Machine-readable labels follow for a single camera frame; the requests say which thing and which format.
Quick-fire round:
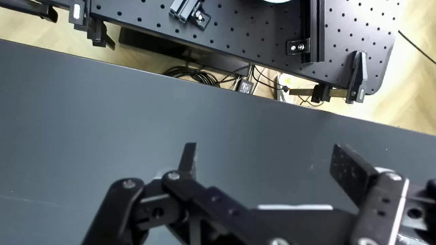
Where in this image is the black power adapter on floor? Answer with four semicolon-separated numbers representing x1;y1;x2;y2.
238;81;254;94

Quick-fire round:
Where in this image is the black perforated breadboard plate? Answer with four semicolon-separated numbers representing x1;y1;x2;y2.
90;0;405;94

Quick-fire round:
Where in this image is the black cable bundle on floor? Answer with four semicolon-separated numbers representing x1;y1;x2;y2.
163;63;253;89

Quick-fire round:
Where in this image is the black clamp on breadboard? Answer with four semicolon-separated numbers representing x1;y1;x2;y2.
311;51;368;104

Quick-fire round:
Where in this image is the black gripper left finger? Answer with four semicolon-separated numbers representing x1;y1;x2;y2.
81;142;198;245

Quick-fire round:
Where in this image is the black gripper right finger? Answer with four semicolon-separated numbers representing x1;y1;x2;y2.
330;144;411;245

